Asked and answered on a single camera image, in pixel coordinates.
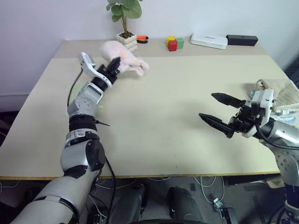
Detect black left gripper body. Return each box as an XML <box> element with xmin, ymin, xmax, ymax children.
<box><xmin>96</xmin><ymin>64</ymin><xmax>119</xmax><ymax>84</ymax></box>

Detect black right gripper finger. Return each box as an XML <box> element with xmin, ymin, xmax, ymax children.
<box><xmin>198</xmin><ymin>112</ymin><xmax>235</xmax><ymax>139</ymax></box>
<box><xmin>211</xmin><ymin>92</ymin><xmax>246</xmax><ymax>109</ymax></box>

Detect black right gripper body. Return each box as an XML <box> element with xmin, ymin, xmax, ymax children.
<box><xmin>228</xmin><ymin>100</ymin><xmax>265</xmax><ymax>134</ymax></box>

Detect pink plush toy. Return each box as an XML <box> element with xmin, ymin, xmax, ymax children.
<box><xmin>100</xmin><ymin>41</ymin><xmax>150</xmax><ymax>77</ymax></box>

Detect beige knitted cloth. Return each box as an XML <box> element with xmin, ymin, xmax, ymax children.
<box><xmin>248</xmin><ymin>78</ymin><xmax>299</xmax><ymax>112</ymax></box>

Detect white ribbed plant pot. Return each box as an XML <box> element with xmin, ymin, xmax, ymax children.
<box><xmin>116</xmin><ymin>31</ymin><xmax>138</xmax><ymax>53</ymax></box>

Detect blue and white cloth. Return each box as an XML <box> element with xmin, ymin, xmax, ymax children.
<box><xmin>271</xmin><ymin>107</ymin><xmax>299</xmax><ymax>126</ymax></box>

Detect green leafy plant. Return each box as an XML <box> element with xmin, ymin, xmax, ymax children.
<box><xmin>106</xmin><ymin>0</ymin><xmax>143</xmax><ymax>38</ymax></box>

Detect long black box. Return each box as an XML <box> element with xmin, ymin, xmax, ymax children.
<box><xmin>226</xmin><ymin>34</ymin><xmax>259</xmax><ymax>46</ymax></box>

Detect flat white box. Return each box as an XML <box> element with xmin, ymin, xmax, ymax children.
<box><xmin>189</xmin><ymin>33</ymin><xmax>228</xmax><ymax>50</ymax></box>

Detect small metal clamp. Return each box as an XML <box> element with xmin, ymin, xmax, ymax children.
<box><xmin>213</xmin><ymin>197</ymin><xmax>223</xmax><ymax>212</ymax></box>

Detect dark rounded shape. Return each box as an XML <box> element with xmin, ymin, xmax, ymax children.
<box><xmin>112</xmin><ymin>183</ymin><xmax>147</xmax><ymax>221</ymax></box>
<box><xmin>168</xmin><ymin>186</ymin><xmax>201</xmax><ymax>221</ymax></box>

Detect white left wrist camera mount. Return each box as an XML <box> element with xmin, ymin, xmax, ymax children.
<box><xmin>78</xmin><ymin>52</ymin><xmax>112</xmax><ymax>87</ymax></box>

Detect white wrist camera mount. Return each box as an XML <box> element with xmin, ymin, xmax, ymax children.
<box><xmin>78</xmin><ymin>52</ymin><xmax>112</xmax><ymax>87</ymax></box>
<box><xmin>242</xmin><ymin>89</ymin><xmax>276</xmax><ymax>139</ymax></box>

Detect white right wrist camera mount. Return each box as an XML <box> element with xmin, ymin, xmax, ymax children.
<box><xmin>242</xmin><ymin>89</ymin><xmax>276</xmax><ymax>139</ymax></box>

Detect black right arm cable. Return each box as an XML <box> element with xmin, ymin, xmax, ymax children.
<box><xmin>255</xmin><ymin>121</ymin><xmax>299</xmax><ymax>150</ymax></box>

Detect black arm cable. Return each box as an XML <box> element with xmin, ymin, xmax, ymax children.
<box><xmin>255</xmin><ymin>121</ymin><xmax>299</xmax><ymax>150</ymax></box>
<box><xmin>66</xmin><ymin>69</ymin><xmax>117</xmax><ymax>217</ymax></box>

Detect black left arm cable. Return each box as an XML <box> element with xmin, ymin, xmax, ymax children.
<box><xmin>66</xmin><ymin>69</ymin><xmax>117</xmax><ymax>217</ymax></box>

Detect black cable tie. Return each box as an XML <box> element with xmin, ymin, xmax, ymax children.
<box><xmin>94</xmin><ymin>119</ymin><xmax>111</xmax><ymax>127</ymax></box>

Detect white floor cable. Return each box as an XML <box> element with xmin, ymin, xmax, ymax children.
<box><xmin>195</xmin><ymin>176</ymin><xmax>225</xmax><ymax>203</ymax></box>

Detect black floor bracket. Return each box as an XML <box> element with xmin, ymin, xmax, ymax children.
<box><xmin>220</xmin><ymin>207</ymin><xmax>237</xmax><ymax>224</ymax></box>

